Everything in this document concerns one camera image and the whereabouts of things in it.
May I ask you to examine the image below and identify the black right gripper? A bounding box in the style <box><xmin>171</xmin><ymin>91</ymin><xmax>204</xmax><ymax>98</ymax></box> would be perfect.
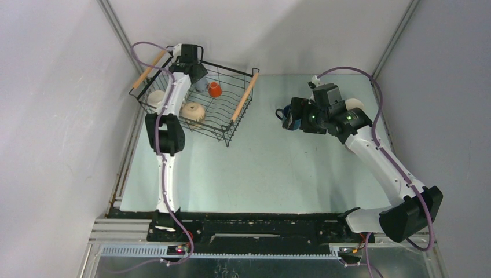
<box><xmin>282</xmin><ymin>97</ymin><xmax>328</xmax><ymax>136</ymax></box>

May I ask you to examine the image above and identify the dark blue mug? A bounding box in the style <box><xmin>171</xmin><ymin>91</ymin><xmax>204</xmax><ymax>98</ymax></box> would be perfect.
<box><xmin>275</xmin><ymin>105</ymin><xmax>292</xmax><ymax>130</ymax></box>

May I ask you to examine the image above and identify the pale yellow mug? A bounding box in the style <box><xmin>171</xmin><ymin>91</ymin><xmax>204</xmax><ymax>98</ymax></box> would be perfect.
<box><xmin>345</xmin><ymin>98</ymin><xmax>364</xmax><ymax>111</ymax></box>

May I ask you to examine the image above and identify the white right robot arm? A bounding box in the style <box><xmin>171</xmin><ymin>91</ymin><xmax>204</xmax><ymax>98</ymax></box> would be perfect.
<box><xmin>281</xmin><ymin>76</ymin><xmax>444</xmax><ymax>243</ymax></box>

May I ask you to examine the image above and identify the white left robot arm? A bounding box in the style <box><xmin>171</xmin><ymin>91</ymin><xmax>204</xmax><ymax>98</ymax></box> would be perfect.
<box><xmin>145</xmin><ymin>43</ymin><xmax>207</xmax><ymax>242</ymax></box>

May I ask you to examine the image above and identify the orange cup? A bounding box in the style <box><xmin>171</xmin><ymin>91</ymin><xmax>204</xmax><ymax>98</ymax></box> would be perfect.
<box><xmin>208</xmin><ymin>82</ymin><xmax>222</xmax><ymax>98</ymax></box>

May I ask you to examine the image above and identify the white ribbed mug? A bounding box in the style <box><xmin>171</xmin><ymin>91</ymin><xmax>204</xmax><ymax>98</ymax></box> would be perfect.
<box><xmin>147</xmin><ymin>90</ymin><xmax>166</xmax><ymax>109</ymax></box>

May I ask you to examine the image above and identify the cream speckled mug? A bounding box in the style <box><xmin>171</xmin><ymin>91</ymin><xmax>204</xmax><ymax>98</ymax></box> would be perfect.
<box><xmin>180</xmin><ymin>102</ymin><xmax>206</xmax><ymax>129</ymax></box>

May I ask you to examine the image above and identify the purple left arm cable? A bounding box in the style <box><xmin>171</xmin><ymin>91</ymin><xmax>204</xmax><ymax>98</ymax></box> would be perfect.
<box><xmin>103</xmin><ymin>41</ymin><xmax>195</xmax><ymax>275</ymax></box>

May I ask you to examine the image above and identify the left wooden rack handle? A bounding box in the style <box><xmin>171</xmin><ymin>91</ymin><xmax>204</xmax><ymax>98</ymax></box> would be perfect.
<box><xmin>131</xmin><ymin>50</ymin><xmax>167</xmax><ymax>89</ymax></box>

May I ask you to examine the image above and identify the wooden rack handle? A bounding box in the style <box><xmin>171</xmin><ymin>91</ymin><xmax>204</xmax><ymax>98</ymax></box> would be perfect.
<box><xmin>131</xmin><ymin>50</ymin><xmax>167</xmax><ymax>89</ymax></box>
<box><xmin>231</xmin><ymin>72</ymin><xmax>260</xmax><ymax>122</ymax></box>

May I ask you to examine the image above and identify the black wire dish rack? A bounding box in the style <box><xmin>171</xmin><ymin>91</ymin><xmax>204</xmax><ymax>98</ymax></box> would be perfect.
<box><xmin>129</xmin><ymin>46</ymin><xmax>260</xmax><ymax>145</ymax></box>

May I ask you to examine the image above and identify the right wooden rack handle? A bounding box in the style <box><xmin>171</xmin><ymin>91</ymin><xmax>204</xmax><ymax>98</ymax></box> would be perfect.
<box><xmin>231</xmin><ymin>72</ymin><xmax>260</xmax><ymax>122</ymax></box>

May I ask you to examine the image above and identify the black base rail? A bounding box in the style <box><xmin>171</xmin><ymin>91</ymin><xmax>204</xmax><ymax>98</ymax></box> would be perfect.
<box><xmin>146</xmin><ymin>211</ymin><xmax>419</xmax><ymax>255</ymax></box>

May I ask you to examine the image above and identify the grey cable duct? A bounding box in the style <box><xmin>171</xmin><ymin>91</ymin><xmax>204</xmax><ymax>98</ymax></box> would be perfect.
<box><xmin>100</xmin><ymin>244</ymin><xmax>340</xmax><ymax>259</ymax></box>

